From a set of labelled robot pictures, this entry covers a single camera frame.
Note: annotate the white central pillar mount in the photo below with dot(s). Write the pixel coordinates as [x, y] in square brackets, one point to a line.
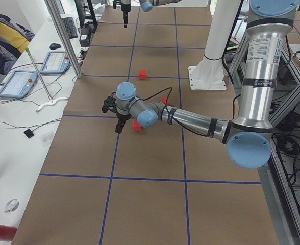
[209, 74]

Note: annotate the near blue teach pendant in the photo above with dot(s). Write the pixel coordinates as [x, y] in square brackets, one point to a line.
[19, 84]

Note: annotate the black keyboard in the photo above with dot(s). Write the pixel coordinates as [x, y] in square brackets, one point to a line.
[69, 25]

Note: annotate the red cube block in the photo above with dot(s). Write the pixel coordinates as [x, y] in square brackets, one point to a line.
[136, 126]
[142, 74]
[165, 100]

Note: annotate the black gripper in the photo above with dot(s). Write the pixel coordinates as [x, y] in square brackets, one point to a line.
[124, 11]
[122, 117]

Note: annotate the red cylinder object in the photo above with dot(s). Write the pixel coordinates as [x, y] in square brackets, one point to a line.
[7, 233]

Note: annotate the black power adapter box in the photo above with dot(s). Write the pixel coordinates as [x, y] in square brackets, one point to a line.
[85, 36]

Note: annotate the seated person yellow shirt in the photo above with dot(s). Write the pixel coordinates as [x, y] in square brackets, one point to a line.
[14, 39]

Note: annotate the blue teach pendant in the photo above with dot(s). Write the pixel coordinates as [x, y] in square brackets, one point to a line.
[55, 63]
[19, 84]

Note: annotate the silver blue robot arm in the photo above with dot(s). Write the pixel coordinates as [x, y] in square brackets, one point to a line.
[248, 135]
[146, 6]

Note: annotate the small black square pad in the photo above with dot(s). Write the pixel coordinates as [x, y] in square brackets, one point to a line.
[28, 133]

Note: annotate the far blue teach pendant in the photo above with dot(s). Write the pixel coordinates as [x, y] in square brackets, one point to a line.
[55, 63]

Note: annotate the black computer mouse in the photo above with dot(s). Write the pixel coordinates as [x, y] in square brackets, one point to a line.
[54, 46]

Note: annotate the aluminium frame post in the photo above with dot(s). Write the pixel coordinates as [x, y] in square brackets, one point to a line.
[63, 35]

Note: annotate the metal rod green handle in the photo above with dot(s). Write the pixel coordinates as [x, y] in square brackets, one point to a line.
[39, 74]

